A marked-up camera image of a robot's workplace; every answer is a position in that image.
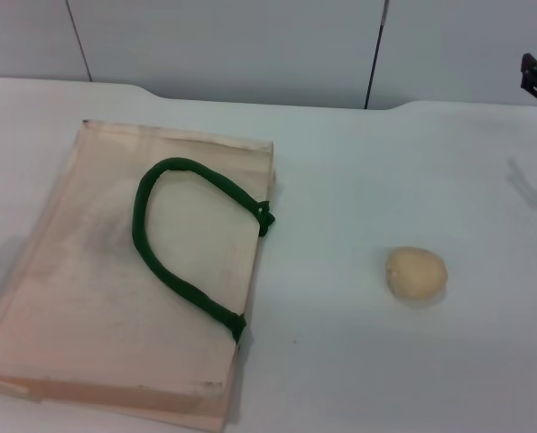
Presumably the round pale egg yolk pastry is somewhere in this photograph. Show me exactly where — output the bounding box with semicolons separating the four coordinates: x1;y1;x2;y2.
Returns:
384;245;449;299

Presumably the cream canvas handbag green handle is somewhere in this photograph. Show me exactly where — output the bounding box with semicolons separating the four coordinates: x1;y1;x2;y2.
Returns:
0;119;278;433

